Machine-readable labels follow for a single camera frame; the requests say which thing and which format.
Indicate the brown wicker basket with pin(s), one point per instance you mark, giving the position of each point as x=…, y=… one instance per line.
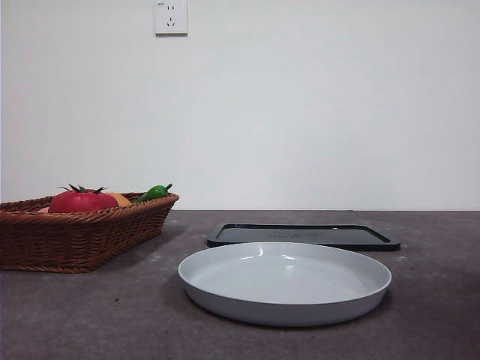
x=75, y=240

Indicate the round white-grey plate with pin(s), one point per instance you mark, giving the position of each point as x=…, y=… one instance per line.
x=285, y=300

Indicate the white wall power socket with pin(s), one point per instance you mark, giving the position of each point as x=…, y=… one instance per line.
x=171, y=18

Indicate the red plastic tomato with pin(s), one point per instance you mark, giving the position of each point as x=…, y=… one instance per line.
x=82, y=202

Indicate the green chili pepper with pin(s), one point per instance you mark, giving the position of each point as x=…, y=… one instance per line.
x=154, y=193

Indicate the pale orange egg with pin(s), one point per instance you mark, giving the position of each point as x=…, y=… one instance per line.
x=43, y=210

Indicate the yellow-brown potato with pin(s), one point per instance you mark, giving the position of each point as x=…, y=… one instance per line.
x=122, y=200

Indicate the dark rectangular tray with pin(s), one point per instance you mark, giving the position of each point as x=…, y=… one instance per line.
x=300, y=234

